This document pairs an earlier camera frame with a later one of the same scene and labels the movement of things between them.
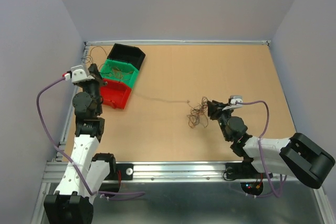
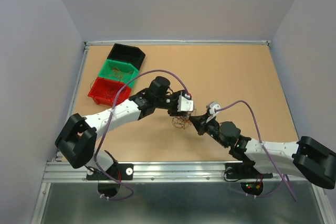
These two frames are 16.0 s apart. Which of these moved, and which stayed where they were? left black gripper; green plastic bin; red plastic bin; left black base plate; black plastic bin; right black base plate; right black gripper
Moved: left black gripper; right black gripper
Stayed: right black base plate; red plastic bin; left black base plate; black plastic bin; green plastic bin
